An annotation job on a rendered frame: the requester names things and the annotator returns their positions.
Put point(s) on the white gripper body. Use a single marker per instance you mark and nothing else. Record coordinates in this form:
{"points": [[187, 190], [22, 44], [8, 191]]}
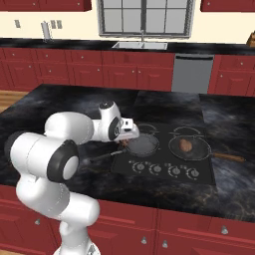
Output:
{"points": [[129, 134]]}

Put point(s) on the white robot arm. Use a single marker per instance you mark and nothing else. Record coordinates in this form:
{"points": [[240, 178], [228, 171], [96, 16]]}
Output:
{"points": [[40, 156]]}

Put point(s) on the brown chicken drumstick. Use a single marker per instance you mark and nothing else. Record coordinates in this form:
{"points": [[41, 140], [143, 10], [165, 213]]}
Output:
{"points": [[124, 143]]}

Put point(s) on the brown potato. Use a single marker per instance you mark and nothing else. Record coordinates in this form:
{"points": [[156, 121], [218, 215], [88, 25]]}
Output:
{"points": [[186, 145]]}

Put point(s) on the black hob knob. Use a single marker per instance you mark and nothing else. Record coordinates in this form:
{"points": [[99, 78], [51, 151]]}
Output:
{"points": [[194, 172], [156, 168], [175, 170], [139, 166]]}

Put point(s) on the black hob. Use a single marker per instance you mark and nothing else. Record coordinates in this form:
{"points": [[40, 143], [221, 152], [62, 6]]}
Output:
{"points": [[166, 159]]}

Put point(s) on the long run of red cupboards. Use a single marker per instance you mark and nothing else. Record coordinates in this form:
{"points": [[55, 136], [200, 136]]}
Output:
{"points": [[86, 69]]}

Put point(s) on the grey dishwasher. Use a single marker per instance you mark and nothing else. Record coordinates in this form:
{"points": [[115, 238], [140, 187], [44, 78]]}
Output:
{"points": [[192, 73]]}

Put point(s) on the steel sink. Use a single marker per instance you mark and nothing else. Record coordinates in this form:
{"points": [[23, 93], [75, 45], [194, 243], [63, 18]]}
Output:
{"points": [[140, 45]]}

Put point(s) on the red cupboard door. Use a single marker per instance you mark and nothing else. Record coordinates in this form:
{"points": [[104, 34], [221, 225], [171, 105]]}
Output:
{"points": [[126, 229], [199, 247], [20, 229]]}

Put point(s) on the steel tap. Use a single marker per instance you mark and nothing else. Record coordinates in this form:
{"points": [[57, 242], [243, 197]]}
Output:
{"points": [[142, 35]]}

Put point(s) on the silver cupboard knob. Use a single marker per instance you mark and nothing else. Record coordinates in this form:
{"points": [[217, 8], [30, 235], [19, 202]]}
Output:
{"points": [[37, 221], [165, 244], [143, 240]]}

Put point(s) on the red drawer front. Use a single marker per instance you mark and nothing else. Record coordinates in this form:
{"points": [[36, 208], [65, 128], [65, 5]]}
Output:
{"points": [[199, 225]]}

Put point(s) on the grey framed window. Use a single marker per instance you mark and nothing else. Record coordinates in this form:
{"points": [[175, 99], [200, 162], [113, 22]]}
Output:
{"points": [[145, 16]]}

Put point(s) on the short run of red cupboards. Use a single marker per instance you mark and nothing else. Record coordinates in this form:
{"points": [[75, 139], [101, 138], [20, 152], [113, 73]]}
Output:
{"points": [[232, 74]]}

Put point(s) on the paper towel holder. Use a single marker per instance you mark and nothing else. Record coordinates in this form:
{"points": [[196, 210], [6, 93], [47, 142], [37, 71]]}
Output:
{"points": [[46, 31]]}

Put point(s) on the silver drawer knob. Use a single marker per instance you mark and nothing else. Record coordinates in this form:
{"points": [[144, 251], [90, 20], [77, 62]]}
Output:
{"points": [[224, 230]]}

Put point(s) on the brown wooden object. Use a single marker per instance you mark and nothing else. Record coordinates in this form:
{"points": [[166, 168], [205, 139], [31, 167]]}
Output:
{"points": [[251, 39]]}

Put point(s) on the grey wall socket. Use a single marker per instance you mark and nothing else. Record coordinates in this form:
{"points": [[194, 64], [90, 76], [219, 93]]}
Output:
{"points": [[59, 24], [53, 24], [17, 24]]}

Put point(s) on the wide red wall cupboard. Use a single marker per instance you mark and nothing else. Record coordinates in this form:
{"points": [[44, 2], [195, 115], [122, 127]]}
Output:
{"points": [[43, 4]]}

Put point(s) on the narrow red wall cupboard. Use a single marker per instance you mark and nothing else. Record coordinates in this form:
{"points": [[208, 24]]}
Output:
{"points": [[229, 5]]}

